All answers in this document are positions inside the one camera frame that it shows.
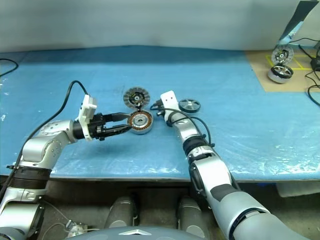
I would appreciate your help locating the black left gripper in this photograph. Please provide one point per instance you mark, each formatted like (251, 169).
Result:
(97, 125)

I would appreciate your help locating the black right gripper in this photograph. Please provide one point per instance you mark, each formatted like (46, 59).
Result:
(160, 110)

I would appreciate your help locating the motor housing with copper windings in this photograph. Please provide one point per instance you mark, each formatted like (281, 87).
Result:
(142, 132)

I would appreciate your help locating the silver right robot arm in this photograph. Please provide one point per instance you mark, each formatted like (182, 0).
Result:
(212, 170)

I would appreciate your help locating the grey hinged motor lid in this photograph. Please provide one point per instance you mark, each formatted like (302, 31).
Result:
(128, 96)

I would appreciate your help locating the spare motor housing with rotor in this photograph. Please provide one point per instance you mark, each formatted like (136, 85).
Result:
(280, 77)

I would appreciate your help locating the spare grey motor lid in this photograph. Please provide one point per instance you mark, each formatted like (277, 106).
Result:
(276, 53)

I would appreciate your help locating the blue plastic table cover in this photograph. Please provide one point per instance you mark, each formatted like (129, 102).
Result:
(225, 87)

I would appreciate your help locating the dark rounded shape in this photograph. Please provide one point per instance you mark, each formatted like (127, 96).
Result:
(120, 212)
(191, 215)

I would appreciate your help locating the grey robot torso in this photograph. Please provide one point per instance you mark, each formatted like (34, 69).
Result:
(140, 233)

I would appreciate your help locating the white box under table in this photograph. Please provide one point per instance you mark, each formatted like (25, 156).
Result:
(297, 190)

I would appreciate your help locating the grey blue angled stand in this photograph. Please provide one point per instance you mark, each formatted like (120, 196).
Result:
(297, 20)

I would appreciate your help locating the black power adapter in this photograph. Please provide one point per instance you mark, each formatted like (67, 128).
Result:
(316, 62)

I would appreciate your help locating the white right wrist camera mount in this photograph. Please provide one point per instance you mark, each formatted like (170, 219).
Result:
(169, 98)

